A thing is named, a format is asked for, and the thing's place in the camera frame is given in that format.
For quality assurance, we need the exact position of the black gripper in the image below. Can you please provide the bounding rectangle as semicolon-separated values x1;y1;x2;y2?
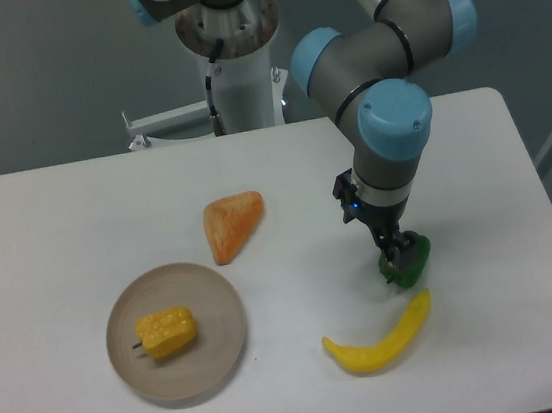
332;169;416;269

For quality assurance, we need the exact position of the green toy pepper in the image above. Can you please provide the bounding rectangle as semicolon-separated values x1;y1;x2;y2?
378;230;431;289

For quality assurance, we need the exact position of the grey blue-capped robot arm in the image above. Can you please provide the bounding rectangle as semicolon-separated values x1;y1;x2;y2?
128;0;477;272

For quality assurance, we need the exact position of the beige round plate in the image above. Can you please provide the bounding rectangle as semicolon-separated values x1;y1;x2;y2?
106;263;247;409

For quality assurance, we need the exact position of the yellow toy pepper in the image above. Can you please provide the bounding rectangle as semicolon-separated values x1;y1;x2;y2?
132;306;198;359

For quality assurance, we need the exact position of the yellow toy banana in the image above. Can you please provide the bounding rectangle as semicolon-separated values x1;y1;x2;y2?
321;289;433;374

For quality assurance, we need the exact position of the orange triangular toy bread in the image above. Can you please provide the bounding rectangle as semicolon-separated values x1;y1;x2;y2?
202;190;264;266

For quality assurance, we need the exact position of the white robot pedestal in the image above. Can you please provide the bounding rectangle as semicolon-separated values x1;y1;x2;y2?
125;0;289;151

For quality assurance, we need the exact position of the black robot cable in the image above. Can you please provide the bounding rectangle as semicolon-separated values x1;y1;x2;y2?
198;38;236;138

